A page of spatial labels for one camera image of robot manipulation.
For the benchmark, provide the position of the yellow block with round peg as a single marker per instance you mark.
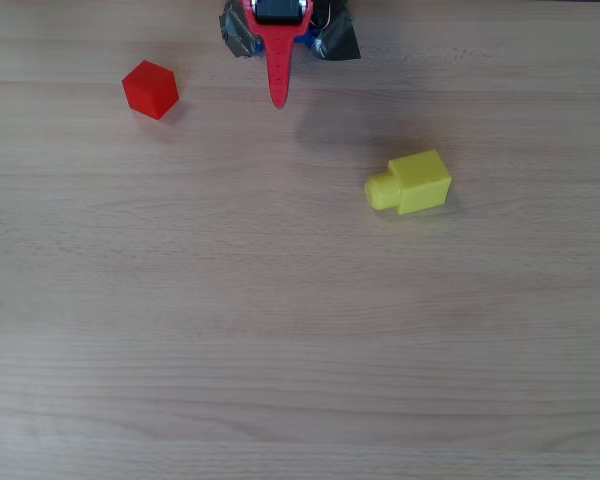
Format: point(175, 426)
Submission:
point(420, 182)

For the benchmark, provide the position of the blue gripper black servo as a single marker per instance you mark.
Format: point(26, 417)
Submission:
point(278, 37)

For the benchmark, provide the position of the grey duct tape piece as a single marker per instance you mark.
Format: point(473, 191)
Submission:
point(236, 30)
point(337, 42)

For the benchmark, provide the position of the red cube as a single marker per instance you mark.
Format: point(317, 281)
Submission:
point(150, 90)

